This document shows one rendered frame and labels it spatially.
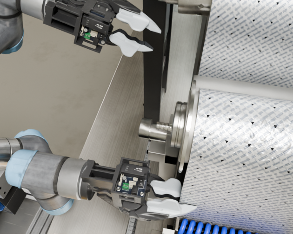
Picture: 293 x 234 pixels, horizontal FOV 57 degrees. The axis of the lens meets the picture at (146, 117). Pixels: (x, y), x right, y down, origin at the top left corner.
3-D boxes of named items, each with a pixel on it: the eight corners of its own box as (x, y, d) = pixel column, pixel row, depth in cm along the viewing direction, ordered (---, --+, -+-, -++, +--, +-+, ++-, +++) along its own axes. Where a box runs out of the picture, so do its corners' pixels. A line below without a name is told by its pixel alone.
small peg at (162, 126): (155, 127, 45) (155, 130, 46) (172, 130, 44) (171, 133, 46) (156, 120, 45) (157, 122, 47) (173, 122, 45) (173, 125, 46)
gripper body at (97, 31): (103, 56, 52) (40, 32, 50) (111, 35, 58) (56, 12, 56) (114, 21, 47) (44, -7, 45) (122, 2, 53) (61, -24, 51)
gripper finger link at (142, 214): (167, 224, 48) (119, 212, 49) (166, 226, 49) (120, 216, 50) (171, 198, 51) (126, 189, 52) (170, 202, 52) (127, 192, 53)
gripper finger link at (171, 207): (199, 213, 45) (144, 201, 46) (194, 224, 49) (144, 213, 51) (200, 195, 47) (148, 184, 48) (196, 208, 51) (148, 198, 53)
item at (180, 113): (169, 139, 39) (169, 151, 46) (183, 142, 38) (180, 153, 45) (177, 93, 41) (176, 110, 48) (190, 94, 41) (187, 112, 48)
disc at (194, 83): (185, 118, 53) (196, 59, 42) (188, 119, 53) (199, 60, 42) (175, 188, 44) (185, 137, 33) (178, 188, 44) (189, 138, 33)
